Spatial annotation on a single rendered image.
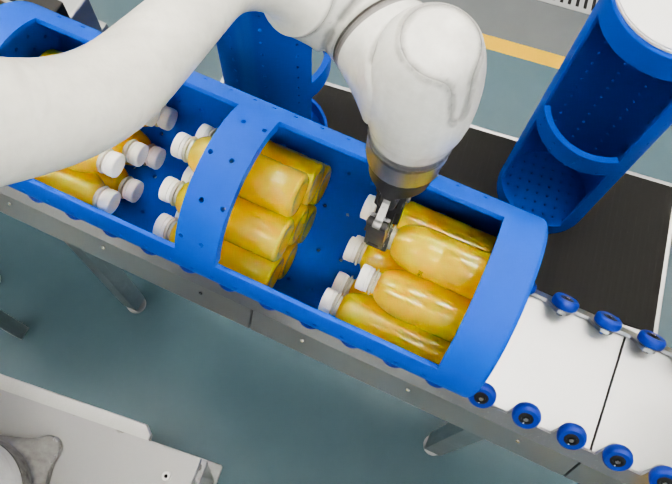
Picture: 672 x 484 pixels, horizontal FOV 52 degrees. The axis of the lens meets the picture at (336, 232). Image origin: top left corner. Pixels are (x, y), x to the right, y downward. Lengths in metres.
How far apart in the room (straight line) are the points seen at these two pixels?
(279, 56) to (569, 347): 0.87
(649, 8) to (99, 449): 1.21
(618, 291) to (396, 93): 1.66
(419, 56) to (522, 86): 2.02
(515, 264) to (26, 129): 0.66
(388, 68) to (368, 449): 1.60
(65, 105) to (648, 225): 2.05
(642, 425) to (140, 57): 1.02
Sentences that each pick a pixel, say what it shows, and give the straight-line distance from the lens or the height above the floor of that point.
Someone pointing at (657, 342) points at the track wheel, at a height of 0.98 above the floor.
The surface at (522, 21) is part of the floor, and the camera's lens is 2.76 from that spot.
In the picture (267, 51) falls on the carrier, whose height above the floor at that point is 0.79.
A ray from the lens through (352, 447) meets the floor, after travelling 2.07.
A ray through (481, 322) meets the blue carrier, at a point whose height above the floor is 1.21.
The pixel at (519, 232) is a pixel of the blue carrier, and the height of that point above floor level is 1.22.
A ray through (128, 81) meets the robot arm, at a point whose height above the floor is 1.71.
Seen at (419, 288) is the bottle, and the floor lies 1.15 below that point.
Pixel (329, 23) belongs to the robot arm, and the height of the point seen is 1.54.
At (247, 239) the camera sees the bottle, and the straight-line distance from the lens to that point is 1.00.
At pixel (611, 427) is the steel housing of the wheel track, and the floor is 0.93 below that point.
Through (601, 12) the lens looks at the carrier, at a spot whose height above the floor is 0.97.
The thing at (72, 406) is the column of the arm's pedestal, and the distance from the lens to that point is 1.13.
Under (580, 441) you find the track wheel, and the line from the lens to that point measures 1.17.
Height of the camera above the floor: 2.06
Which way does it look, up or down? 68 degrees down
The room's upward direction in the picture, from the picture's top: 6 degrees clockwise
